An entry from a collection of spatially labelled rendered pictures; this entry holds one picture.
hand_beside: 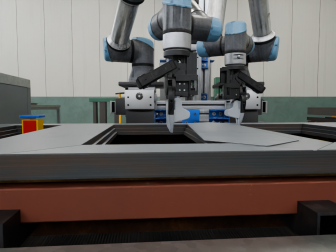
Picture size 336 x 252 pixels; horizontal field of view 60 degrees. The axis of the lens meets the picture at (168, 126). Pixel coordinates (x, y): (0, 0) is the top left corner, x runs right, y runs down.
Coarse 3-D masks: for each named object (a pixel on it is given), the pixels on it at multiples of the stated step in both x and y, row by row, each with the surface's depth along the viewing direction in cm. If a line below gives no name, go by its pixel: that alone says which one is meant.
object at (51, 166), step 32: (0, 128) 90; (128, 128) 104; (160, 128) 105; (256, 128) 86; (288, 128) 110; (320, 128) 100; (0, 160) 39; (32, 160) 39; (64, 160) 40; (96, 160) 40; (128, 160) 41; (160, 160) 41; (192, 160) 41; (224, 160) 42; (256, 160) 42; (288, 160) 43; (320, 160) 43
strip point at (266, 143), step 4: (204, 140) 55; (208, 140) 54; (212, 140) 54; (216, 140) 54; (220, 140) 54; (224, 140) 54; (228, 140) 54; (232, 140) 54; (236, 140) 54; (240, 140) 54; (244, 140) 54; (248, 140) 54; (252, 140) 54; (256, 140) 54; (260, 140) 54; (264, 140) 54; (268, 140) 54; (272, 140) 54; (276, 140) 54; (280, 140) 54; (284, 140) 54; (288, 140) 54; (292, 140) 54; (296, 140) 54; (248, 144) 49; (252, 144) 48; (256, 144) 48; (260, 144) 48; (264, 144) 48; (268, 144) 48; (272, 144) 48; (276, 144) 49
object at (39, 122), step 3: (36, 120) 94; (39, 120) 95; (42, 120) 98; (36, 123) 94; (39, 123) 95; (42, 123) 98; (36, 126) 94; (39, 126) 95; (42, 126) 98; (36, 129) 94; (39, 129) 95
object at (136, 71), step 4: (132, 64) 150; (136, 64) 148; (140, 64) 147; (144, 64) 148; (148, 64) 148; (152, 64) 151; (132, 68) 150; (136, 68) 148; (140, 68) 147; (144, 68) 147; (148, 68) 148; (152, 68) 151; (132, 72) 150; (136, 72) 147; (140, 72) 147; (144, 72) 147; (132, 76) 150; (136, 76) 147; (128, 80) 151; (132, 80) 148; (156, 80) 152
